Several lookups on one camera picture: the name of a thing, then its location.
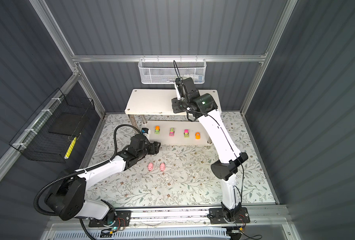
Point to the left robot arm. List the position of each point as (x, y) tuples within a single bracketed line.
[(67, 197)]

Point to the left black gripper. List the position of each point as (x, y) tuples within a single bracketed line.
[(154, 147)]

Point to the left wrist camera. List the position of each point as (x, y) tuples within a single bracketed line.
[(145, 131)]

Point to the black wire basket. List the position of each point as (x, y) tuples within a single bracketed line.
[(48, 136)]

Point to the pink pig toy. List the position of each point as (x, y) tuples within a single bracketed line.
[(162, 167), (150, 167)]

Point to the green orange mixer toy truck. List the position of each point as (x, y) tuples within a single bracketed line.
[(157, 130)]

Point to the white wire mesh basket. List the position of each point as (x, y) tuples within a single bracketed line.
[(151, 73)]

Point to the white two-tier shelf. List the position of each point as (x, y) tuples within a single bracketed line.
[(155, 109)]

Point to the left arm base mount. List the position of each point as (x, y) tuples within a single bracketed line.
[(114, 219)]

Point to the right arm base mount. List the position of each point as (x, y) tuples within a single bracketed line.
[(220, 216)]

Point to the white cable duct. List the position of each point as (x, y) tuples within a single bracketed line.
[(205, 233)]

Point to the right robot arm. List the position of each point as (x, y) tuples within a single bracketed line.
[(230, 157)]

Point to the yellow tag on basket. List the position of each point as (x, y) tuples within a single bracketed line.
[(70, 148)]

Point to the orange toy bulldozer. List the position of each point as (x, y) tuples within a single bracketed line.
[(197, 136)]

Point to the pens in white basket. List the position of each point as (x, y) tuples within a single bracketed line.
[(197, 79)]

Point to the green pink mixer toy truck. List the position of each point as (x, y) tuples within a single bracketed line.
[(186, 133)]

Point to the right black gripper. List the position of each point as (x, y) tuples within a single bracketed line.
[(174, 102)]

